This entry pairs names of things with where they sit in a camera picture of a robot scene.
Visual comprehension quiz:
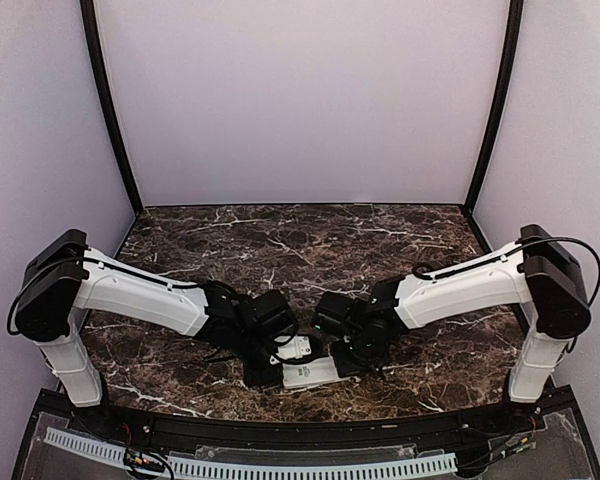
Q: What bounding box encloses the white remote control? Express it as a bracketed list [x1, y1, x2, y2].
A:
[282, 356, 347, 390]

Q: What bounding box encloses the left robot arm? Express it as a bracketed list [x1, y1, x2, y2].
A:
[7, 229, 313, 436]

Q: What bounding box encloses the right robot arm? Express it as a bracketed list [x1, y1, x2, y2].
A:
[311, 224, 598, 434]

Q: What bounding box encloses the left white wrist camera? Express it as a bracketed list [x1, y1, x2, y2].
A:
[269, 335, 313, 365]

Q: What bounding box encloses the black front rail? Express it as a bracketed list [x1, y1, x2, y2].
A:
[29, 384, 581, 454]

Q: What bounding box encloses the white slotted cable duct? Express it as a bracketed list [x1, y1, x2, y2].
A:
[43, 427, 457, 479]

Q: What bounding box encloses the right black frame post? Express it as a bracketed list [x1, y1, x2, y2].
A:
[463, 0, 524, 217]

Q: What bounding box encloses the black frame post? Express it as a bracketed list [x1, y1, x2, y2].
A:
[463, 0, 524, 217]
[79, 0, 144, 216]

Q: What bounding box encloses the left black frame post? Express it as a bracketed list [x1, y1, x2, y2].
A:
[79, 0, 144, 216]

